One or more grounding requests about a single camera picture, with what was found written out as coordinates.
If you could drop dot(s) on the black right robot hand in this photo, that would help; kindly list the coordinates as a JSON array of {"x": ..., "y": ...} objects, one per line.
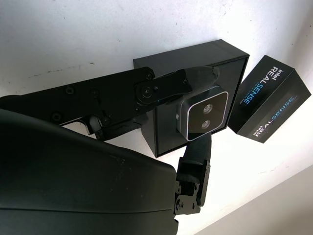
[{"x": 73, "y": 171}]

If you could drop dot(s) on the small silver depth camera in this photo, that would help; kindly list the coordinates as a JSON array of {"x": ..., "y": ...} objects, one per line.
[{"x": 205, "y": 115}]

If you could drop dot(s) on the black RealSense box lid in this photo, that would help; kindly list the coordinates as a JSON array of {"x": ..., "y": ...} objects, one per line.
[{"x": 274, "y": 105}]

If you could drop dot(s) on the black camera box base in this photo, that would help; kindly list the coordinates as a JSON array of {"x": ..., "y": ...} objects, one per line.
[{"x": 171, "y": 56}]

